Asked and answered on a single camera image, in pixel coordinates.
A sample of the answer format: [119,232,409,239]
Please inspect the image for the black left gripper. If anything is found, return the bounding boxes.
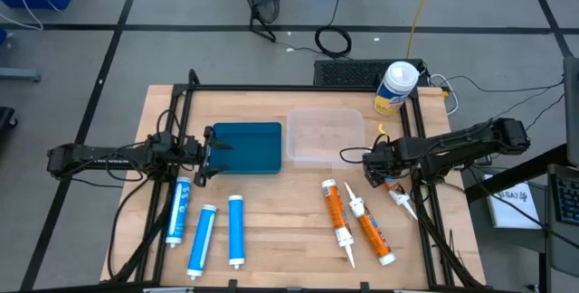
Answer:
[180,124,234,189]

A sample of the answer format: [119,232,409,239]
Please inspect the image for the orange sealant tube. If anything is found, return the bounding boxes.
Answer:
[383,177,419,221]
[343,181,398,267]
[320,178,356,269]

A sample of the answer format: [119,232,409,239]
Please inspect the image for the blue silicone tube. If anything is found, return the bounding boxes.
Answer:
[165,175,193,249]
[185,203,218,281]
[227,194,247,270]

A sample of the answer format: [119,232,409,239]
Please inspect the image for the Lysol wipes canister white lid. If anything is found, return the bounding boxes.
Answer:
[373,60,421,117]

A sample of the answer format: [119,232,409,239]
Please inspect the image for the teal plastic tray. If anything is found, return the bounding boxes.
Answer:
[208,121,283,175]

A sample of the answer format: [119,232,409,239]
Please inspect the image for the clear plastic container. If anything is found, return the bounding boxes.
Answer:
[285,108,366,164]

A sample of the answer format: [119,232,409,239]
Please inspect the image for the black diagonal desk bar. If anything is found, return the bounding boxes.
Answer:
[465,143,569,203]

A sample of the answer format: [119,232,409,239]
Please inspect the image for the white printed paper sheet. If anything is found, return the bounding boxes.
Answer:
[482,174,542,230]

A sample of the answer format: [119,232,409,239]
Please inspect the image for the black computer keyboard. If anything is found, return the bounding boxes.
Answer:
[549,164,579,229]

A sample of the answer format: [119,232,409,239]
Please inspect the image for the grey computer monitor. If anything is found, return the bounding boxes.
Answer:
[563,56,579,167]

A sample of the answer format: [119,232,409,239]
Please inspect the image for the black object at floor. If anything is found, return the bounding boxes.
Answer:
[0,106,19,134]

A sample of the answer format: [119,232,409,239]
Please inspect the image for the grey metal floor foot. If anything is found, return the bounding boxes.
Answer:
[0,67,42,82]

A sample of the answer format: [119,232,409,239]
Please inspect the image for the looped white cable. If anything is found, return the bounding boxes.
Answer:
[429,73,459,117]

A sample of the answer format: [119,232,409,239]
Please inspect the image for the black aluminium table frame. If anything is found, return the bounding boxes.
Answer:
[106,69,488,293]

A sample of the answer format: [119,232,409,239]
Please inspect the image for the hanging black arm cable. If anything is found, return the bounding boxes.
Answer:
[107,177,153,280]

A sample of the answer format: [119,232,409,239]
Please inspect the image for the coiled black cable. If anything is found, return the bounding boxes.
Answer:
[314,0,353,59]

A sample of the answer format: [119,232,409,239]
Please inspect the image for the yellow floor cable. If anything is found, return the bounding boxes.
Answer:
[405,0,439,59]

